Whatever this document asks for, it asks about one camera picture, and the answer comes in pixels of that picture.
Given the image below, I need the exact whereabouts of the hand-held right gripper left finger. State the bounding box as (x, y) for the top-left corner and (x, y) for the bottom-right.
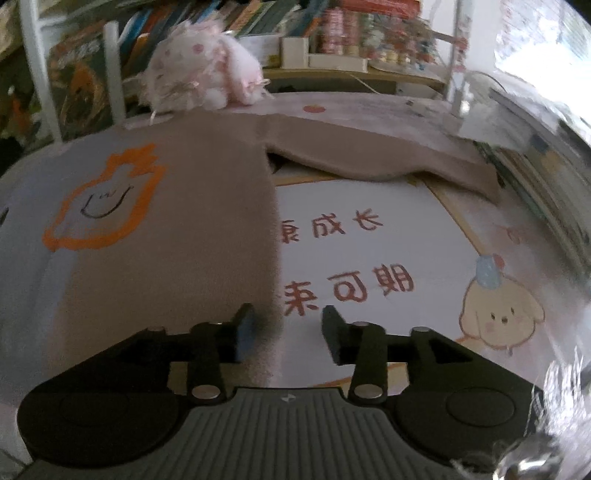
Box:
(105, 303), (256, 407)

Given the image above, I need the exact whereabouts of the row of small figurines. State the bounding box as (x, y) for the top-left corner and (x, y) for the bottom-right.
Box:
(318, 4), (445, 71)

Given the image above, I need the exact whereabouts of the clear plastic wrap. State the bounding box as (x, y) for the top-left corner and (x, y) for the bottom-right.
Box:
(489, 344), (591, 480)

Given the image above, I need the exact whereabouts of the white printed desk mat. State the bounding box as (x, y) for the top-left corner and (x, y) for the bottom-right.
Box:
(122, 90), (580, 386)

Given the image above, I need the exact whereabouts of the wooden shelf board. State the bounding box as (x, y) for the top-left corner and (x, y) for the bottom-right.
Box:
(262, 67), (450, 97)

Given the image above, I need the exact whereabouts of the white post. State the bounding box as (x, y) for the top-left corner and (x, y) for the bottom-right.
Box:
(444, 0), (471, 132)

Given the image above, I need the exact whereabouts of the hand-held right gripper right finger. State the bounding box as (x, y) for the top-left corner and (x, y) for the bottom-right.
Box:
(322, 305), (509, 407)

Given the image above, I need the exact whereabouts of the pink plush toy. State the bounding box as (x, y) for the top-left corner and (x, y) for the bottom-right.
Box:
(137, 21), (274, 114)

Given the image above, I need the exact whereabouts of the row of books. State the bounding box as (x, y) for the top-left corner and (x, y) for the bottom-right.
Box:
(113, 0), (335, 40)

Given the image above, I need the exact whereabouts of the beige sweater with orange print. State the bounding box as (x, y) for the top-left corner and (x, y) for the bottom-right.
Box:
(0, 112), (502, 393)

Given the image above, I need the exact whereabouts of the dark comic book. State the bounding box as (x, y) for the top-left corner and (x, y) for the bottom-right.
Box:
(46, 34), (122, 139)

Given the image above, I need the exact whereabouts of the white storage box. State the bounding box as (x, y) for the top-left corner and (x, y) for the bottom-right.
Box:
(280, 37), (370, 73)

